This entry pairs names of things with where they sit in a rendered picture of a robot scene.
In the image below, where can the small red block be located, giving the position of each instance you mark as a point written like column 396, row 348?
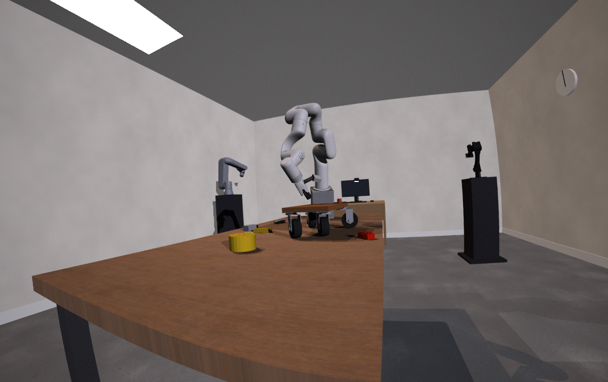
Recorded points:
column 366, row 235

